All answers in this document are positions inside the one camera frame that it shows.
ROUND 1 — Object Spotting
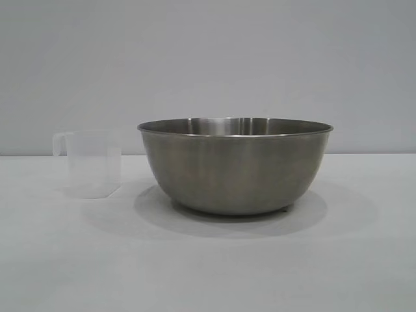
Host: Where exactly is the stainless steel mixing bowl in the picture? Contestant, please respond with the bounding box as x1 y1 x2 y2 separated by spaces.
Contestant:
136 116 335 216

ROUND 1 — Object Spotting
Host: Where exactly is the clear plastic measuring cup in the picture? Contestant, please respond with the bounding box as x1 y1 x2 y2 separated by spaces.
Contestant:
52 129 123 198

